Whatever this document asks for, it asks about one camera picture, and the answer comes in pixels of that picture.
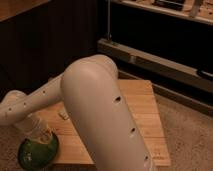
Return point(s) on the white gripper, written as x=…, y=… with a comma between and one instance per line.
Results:
x=35, y=126

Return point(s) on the white sponge block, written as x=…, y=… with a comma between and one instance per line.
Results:
x=64, y=116

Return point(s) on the wooden table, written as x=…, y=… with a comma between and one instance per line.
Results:
x=142, y=103

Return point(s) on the metal pole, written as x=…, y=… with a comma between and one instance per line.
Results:
x=108, y=20

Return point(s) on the wooden shelf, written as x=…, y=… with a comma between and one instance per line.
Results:
x=194, y=10

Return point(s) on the green ceramic bowl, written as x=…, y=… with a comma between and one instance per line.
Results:
x=33, y=156

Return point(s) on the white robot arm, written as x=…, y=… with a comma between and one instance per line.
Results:
x=89, y=90

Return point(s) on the grey metal rail base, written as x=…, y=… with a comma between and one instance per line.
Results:
x=175, y=81

